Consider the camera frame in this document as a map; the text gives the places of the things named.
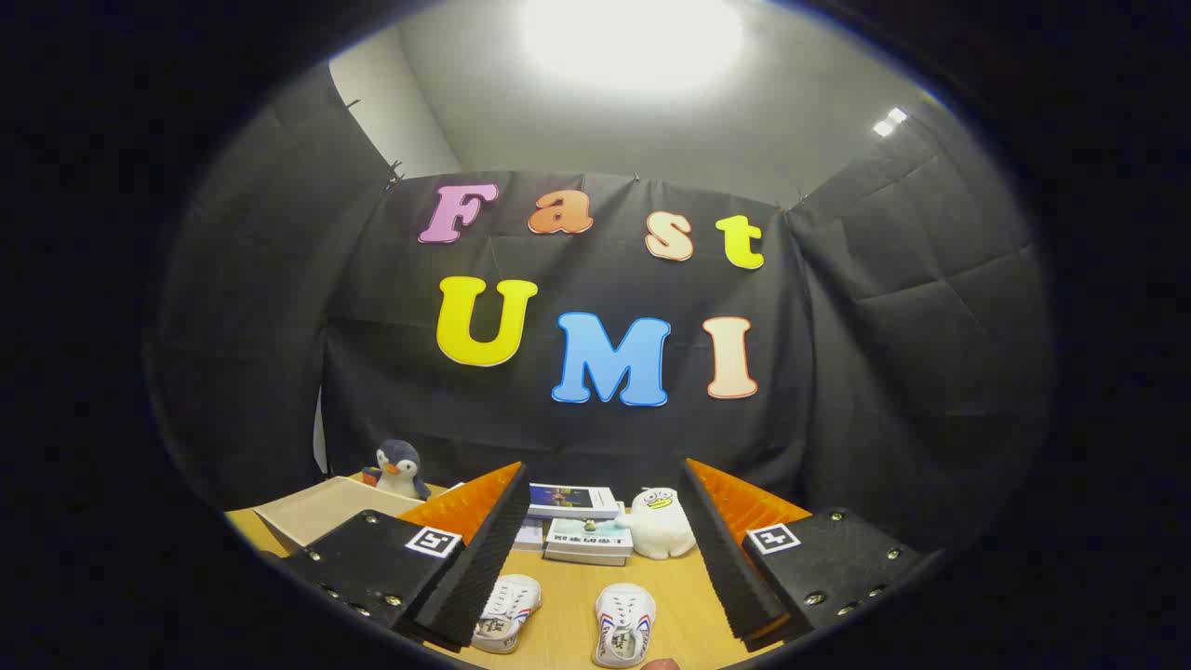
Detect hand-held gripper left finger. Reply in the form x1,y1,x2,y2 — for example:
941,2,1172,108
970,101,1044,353
279,461,531,652

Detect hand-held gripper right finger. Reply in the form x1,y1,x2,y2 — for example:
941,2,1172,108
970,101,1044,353
682,458,931,652

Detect white canvas shoe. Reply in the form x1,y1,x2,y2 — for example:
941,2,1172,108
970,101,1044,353
594,583,657,669
470,574,543,655

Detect beige fabric storage box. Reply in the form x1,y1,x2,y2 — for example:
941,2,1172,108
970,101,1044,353
253,476,457,555

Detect white duck plush toy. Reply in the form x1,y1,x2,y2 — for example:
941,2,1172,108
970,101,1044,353
616,487,697,561

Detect pale blue cover book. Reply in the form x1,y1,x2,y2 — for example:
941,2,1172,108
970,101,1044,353
543,517,636,567

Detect grey penguin plush toy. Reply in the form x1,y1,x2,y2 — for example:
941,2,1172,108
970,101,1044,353
375,439,432,502

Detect large ceiling light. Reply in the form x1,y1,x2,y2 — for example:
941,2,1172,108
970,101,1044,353
516,0,745,94

